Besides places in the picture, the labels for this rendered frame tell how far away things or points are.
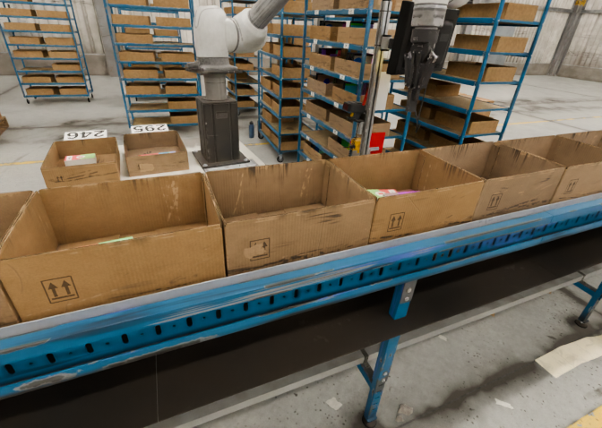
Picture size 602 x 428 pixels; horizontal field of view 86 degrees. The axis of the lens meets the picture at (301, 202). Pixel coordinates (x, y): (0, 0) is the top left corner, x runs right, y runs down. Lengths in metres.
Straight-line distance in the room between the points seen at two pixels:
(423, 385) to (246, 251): 1.26
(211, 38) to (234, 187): 0.90
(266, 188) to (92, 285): 0.53
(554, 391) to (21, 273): 2.06
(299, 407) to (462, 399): 0.73
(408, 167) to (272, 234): 0.70
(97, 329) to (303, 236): 0.46
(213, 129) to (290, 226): 1.09
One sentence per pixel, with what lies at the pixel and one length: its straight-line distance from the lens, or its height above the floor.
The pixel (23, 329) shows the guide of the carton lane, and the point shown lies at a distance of 0.81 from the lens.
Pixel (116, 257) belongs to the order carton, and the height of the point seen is 1.01.
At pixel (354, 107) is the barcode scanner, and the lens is 1.79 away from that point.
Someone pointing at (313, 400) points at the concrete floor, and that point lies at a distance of 1.65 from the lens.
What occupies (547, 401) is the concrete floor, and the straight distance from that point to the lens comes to 2.05.
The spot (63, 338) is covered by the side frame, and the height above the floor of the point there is 0.90.
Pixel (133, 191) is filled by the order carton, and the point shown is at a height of 1.02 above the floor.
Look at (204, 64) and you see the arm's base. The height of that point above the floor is 1.25.
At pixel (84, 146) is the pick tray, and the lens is 2.08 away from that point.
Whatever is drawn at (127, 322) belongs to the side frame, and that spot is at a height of 0.90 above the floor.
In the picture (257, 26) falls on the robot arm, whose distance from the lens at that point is 1.79.
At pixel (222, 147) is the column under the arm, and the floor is 0.84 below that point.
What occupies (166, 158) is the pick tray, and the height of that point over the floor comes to 0.82.
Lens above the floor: 1.43
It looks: 29 degrees down
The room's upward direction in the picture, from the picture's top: 3 degrees clockwise
